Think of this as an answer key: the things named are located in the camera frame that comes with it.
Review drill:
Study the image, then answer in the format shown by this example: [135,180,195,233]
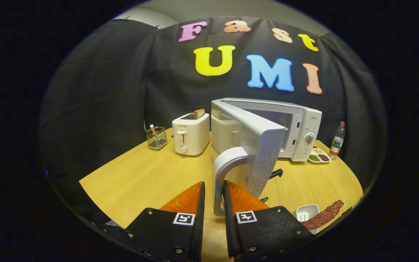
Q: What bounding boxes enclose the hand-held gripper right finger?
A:
[223,180,317,261]

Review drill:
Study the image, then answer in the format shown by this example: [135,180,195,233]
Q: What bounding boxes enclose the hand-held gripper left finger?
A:
[97,181,205,262]

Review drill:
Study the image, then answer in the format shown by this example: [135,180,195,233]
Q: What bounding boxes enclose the white toaster oven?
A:
[211,97,323,217]

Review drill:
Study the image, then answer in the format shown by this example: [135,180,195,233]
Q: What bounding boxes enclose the brown meat strip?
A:
[300,200,344,230]

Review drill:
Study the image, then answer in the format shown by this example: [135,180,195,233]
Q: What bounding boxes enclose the white pop-up toaster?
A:
[172,112,210,156]

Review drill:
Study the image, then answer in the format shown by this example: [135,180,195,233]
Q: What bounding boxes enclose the small white tray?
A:
[296,204,320,234]

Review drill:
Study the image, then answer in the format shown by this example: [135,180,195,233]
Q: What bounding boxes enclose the divided white dish of beans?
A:
[308,147,331,164]

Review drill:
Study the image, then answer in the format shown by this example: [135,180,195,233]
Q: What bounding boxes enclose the clear bottle with red cap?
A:
[330,121,346,160]

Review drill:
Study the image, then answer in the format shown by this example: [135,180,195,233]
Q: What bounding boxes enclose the wire mesh basket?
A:
[146,126,168,150]

